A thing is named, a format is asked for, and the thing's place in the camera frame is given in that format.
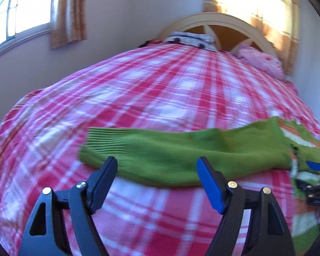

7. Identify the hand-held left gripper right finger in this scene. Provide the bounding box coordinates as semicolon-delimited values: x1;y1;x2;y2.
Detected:
196;157;295;256

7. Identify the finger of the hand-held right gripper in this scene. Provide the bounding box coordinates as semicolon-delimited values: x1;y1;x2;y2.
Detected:
306;159;320;178

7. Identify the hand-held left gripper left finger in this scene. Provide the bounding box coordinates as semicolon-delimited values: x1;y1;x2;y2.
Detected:
17;156;118;256

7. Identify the green knitted sweater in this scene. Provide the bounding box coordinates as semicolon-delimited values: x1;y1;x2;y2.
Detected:
79;116;320;248

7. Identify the pink plaid blanket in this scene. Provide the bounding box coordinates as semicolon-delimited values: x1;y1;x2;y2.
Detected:
0;43;320;256

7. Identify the pink pillow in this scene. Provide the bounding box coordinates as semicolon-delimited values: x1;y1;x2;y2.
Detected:
237;44;284;80

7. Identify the orange patterned curtain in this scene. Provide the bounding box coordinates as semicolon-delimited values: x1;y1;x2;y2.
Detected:
50;0;87;49
202;0;300;76

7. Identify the white patterned pillow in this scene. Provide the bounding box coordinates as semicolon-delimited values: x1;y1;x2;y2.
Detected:
164;31;218;52

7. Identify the cream wooden headboard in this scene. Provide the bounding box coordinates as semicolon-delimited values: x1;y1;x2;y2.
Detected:
155;12;280;62

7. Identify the white framed window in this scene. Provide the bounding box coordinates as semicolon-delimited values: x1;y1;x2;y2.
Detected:
0;0;59;62

